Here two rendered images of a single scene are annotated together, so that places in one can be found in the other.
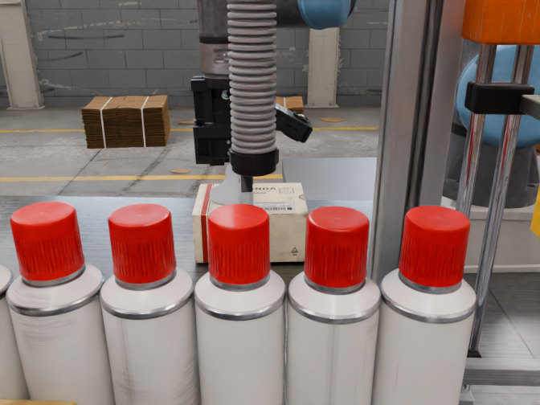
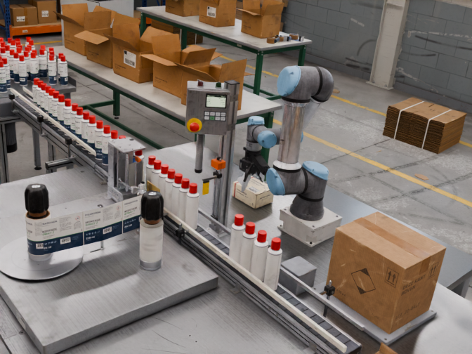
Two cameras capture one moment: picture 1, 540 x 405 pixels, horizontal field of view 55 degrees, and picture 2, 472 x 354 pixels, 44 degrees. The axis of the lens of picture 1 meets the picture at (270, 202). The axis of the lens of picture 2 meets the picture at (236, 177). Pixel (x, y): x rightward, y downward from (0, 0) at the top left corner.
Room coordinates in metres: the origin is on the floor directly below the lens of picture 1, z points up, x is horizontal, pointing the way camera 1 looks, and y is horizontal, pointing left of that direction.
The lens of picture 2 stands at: (-1.10, -1.75, 2.15)
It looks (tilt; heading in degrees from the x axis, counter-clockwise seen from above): 26 degrees down; 46
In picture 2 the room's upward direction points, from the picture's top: 5 degrees clockwise
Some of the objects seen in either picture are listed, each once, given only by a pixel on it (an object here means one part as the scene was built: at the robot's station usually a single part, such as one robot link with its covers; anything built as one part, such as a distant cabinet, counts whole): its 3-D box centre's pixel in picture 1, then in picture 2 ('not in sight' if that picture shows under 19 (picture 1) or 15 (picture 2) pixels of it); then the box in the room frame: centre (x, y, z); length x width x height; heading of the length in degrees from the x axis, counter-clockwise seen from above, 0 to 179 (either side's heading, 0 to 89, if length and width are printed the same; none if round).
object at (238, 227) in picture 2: not in sight; (237, 239); (0.23, -0.38, 0.98); 0.05 x 0.05 x 0.20
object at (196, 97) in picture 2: not in sight; (207, 108); (0.33, -0.04, 1.38); 0.17 x 0.10 x 0.19; 143
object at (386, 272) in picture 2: not in sight; (383, 269); (0.54, -0.83, 0.99); 0.30 x 0.24 x 0.27; 88
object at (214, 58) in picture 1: (228, 59); (253, 145); (0.71, 0.06, 1.11); 0.08 x 0.08 x 0.05
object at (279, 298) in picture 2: not in sight; (237, 266); (0.20, -0.44, 0.90); 1.07 x 0.01 x 0.02; 88
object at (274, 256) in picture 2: not in sight; (272, 264); (0.23, -0.58, 0.98); 0.05 x 0.05 x 0.20
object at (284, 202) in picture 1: (251, 220); (253, 192); (0.71, 0.03, 0.87); 0.16 x 0.12 x 0.07; 92
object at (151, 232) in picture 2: not in sight; (151, 230); (-0.04, -0.21, 1.03); 0.09 x 0.09 x 0.30
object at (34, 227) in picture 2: not in sight; (38, 221); (-0.35, 0.05, 1.04); 0.09 x 0.09 x 0.29
